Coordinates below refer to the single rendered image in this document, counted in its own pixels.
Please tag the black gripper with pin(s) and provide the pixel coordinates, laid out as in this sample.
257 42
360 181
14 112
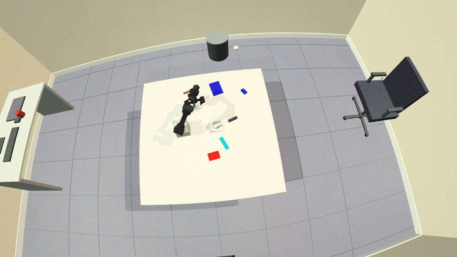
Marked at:
201 99

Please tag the cyan flat plate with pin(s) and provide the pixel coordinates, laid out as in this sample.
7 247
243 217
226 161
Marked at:
224 143

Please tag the blue flat rectangular plate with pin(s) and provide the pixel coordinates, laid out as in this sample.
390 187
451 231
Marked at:
216 88

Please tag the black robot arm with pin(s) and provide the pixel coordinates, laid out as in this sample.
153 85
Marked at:
187 109

